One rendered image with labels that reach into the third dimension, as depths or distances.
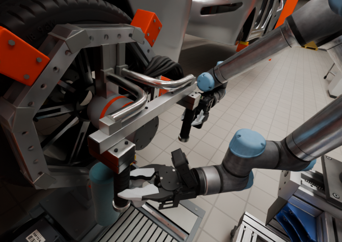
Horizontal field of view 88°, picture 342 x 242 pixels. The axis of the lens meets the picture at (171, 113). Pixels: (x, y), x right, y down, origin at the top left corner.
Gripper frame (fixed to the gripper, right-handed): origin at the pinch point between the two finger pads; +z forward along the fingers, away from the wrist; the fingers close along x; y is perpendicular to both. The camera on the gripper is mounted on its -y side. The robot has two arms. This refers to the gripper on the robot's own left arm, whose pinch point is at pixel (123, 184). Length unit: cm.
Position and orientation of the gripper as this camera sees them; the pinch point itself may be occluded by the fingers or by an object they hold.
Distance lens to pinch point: 46.4
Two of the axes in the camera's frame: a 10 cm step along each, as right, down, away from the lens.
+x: -2.4, -5.5, 8.0
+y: -1.6, 8.3, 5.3
